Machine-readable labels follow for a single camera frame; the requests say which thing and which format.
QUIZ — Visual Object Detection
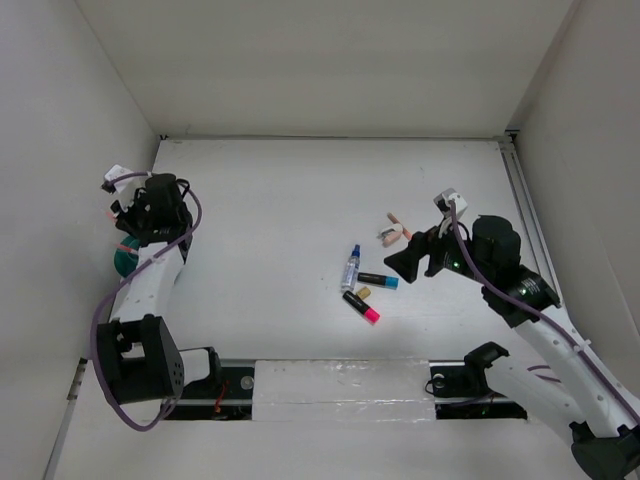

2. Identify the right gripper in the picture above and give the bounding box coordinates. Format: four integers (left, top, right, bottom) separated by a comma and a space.
382, 215, 493, 285

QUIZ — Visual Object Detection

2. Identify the red slim highlighter pen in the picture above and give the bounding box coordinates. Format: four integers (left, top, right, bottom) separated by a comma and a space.
117, 244, 138, 253

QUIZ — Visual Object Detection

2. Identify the clear bottle blue cap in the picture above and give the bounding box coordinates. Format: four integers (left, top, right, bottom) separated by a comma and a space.
341, 244, 361, 292

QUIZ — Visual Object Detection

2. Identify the pink slim highlighter pen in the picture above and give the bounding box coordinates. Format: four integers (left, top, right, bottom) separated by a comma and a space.
106, 211, 119, 223

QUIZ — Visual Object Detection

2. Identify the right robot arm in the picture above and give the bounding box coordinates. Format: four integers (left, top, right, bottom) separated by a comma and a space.
384, 215, 639, 479

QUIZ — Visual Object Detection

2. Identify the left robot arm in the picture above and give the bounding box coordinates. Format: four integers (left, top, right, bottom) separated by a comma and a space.
95, 173, 225, 405

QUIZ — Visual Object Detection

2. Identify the black highlighter blue cap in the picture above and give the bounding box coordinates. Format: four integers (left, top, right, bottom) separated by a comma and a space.
357, 272, 399, 289

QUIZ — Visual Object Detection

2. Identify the teal round organizer container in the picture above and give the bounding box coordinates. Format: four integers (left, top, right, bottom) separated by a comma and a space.
114, 236, 139, 278

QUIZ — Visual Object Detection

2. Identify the black highlighter pink cap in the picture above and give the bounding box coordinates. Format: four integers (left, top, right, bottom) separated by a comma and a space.
342, 291, 380, 324

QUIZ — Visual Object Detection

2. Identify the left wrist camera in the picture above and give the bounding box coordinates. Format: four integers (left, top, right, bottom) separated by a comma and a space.
101, 164, 134, 194

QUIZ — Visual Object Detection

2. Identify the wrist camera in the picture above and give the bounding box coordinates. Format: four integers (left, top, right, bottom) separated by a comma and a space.
434, 188, 468, 219
101, 164, 134, 194

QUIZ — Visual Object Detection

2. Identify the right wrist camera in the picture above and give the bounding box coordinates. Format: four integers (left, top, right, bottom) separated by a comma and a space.
434, 188, 468, 219

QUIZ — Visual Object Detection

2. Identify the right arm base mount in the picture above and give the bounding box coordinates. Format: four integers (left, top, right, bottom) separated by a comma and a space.
424, 342, 528, 420

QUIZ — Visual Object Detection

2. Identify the aluminium rail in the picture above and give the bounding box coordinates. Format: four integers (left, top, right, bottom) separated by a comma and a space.
496, 131, 564, 305

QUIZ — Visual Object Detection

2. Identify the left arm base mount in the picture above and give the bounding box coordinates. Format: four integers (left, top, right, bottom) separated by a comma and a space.
165, 347, 256, 421

